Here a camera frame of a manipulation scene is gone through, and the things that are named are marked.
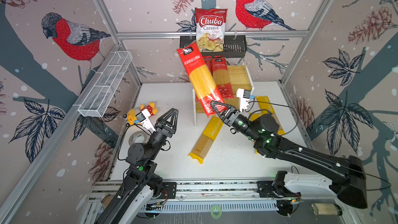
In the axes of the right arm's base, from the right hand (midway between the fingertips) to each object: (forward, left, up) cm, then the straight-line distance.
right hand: (207, 107), depth 54 cm
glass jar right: (-24, -53, -41) cm, 71 cm away
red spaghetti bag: (+28, -5, -7) cm, 30 cm away
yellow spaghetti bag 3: (+32, -44, -47) cm, 72 cm away
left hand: (0, +12, -3) cm, 13 cm away
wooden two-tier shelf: (+28, -16, -11) cm, 34 cm away
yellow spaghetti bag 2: (+33, -37, -44) cm, 66 cm away
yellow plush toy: (+23, +38, -35) cm, 57 cm away
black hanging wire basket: (+54, -15, -8) cm, 56 cm away
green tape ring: (-27, -4, -43) cm, 51 cm away
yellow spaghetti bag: (+6, +2, -41) cm, 42 cm away
